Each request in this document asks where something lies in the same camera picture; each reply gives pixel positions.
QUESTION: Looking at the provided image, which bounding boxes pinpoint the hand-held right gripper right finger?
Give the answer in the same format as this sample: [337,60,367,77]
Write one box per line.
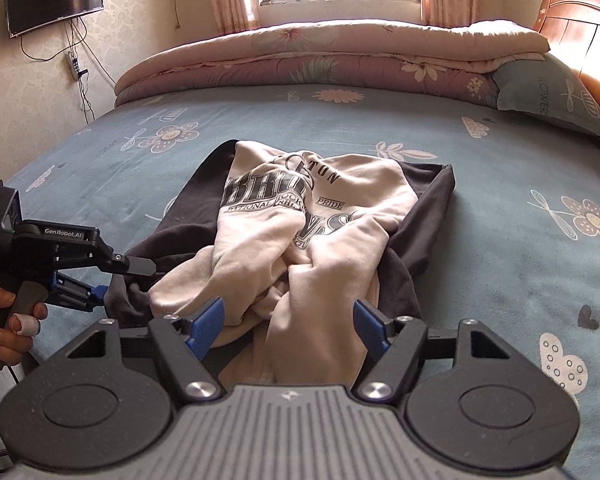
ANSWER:
[354,299,511,403]

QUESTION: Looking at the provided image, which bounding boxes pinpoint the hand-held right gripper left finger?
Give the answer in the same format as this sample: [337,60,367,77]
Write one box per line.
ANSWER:
[67,297,227,403]

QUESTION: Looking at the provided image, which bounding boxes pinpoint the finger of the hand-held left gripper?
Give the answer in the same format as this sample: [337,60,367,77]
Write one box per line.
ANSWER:
[49,274,112,314]
[99,252,157,277]

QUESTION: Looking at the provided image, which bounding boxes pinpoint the beige and brown sweatshirt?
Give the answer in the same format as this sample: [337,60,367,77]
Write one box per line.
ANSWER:
[105,139,456,390]

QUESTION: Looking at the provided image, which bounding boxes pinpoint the person's left hand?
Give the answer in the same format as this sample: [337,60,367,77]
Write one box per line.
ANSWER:
[0,282,49,369]

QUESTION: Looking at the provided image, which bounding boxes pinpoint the teal floral bed sheet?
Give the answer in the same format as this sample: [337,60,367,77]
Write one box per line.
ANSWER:
[0,82,600,480]

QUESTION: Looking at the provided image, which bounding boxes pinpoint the teal pillow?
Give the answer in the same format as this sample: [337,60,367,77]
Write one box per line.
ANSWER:
[490,52,600,137]

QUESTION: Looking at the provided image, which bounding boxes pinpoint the wooden headboard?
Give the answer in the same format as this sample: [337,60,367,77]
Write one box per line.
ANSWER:
[532,0,600,161]

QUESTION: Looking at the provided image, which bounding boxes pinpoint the black wall cables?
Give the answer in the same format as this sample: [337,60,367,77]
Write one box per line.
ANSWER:
[19,16,115,125]

